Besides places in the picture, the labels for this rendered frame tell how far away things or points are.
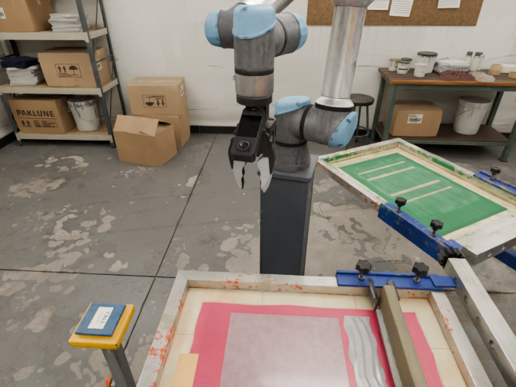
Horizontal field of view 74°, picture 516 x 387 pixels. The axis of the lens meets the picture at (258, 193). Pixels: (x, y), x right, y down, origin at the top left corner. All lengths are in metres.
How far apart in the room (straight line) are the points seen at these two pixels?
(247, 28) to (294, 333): 0.74
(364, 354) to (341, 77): 0.74
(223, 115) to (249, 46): 3.95
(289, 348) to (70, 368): 1.53
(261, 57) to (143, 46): 4.00
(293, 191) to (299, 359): 0.53
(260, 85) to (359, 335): 0.68
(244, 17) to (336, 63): 0.46
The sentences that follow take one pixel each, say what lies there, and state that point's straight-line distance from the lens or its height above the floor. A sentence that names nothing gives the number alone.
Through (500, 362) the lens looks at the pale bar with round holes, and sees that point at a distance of 1.04.
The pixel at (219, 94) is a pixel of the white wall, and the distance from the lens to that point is 4.51.
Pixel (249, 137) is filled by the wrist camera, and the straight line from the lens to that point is 0.65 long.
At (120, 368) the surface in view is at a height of 0.77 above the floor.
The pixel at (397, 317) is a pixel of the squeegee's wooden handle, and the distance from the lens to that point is 0.94.
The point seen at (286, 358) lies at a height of 0.96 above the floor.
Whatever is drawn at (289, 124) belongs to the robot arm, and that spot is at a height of 1.37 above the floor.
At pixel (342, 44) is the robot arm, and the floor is 1.60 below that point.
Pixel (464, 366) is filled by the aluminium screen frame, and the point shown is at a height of 0.98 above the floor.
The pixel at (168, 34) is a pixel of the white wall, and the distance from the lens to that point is 4.49.
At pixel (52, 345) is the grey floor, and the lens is 2.42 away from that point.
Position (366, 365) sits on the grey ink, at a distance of 0.97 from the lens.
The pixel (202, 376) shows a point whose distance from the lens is 0.93.
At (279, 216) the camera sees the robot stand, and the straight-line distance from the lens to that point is 1.26.
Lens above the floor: 1.75
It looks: 32 degrees down
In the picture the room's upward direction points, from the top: straight up
